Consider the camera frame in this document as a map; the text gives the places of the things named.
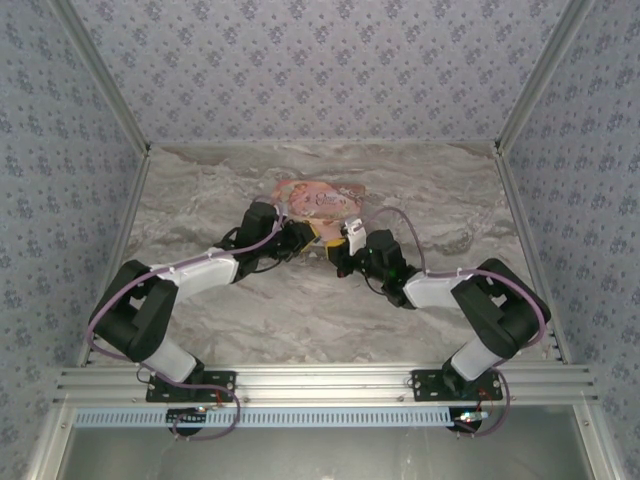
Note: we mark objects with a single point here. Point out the pink illustrated wooden box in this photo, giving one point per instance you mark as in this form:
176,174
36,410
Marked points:
325,200

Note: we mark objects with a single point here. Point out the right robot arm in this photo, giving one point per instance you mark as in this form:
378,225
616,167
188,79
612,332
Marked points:
435,292

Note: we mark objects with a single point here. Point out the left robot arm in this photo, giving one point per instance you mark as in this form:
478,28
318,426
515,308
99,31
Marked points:
200,272

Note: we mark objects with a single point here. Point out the black controller board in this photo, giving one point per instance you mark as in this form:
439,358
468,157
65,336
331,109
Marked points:
186,422
467,425

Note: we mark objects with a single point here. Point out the grey metal panel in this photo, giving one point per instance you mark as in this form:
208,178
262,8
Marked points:
320,452

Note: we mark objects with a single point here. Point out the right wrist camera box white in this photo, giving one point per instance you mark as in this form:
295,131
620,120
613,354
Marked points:
356,240

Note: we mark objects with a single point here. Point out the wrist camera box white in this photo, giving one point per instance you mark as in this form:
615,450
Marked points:
356,240
283,210

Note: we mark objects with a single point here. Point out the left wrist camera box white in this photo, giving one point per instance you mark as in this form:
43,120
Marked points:
283,210

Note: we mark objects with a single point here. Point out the thin aluminium table rail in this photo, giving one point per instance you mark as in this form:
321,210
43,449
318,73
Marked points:
320,143

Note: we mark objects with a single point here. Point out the wide aluminium mounting rail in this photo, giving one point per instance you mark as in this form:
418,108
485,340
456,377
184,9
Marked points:
320,385

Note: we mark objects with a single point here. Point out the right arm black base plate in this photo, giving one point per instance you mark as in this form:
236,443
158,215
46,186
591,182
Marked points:
425,389

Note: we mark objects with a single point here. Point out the aluminium table side rail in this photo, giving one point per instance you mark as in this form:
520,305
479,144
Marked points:
117,250
530,250

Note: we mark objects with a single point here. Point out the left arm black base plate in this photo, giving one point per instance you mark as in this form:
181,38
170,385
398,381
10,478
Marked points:
160,391

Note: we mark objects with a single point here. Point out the aluminium frame post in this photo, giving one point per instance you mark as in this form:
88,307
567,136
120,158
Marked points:
102,80
542,80

